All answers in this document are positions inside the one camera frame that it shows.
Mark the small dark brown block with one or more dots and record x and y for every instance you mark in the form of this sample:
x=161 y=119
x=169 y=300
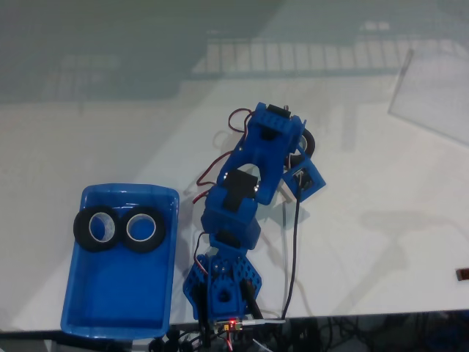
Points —
x=462 y=275

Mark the black tape roll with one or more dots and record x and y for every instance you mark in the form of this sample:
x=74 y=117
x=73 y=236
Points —
x=81 y=234
x=159 y=238
x=311 y=141

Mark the blue gripper camera mount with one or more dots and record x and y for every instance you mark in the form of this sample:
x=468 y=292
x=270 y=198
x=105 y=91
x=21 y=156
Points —
x=318 y=183

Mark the blue plastic bin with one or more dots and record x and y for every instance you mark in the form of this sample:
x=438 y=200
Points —
x=117 y=293

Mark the clear plastic sheet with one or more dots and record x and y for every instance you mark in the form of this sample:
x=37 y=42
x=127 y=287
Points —
x=432 y=91

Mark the motor controller board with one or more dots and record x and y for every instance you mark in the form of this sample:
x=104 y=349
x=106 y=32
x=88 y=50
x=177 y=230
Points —
x=229 y=325

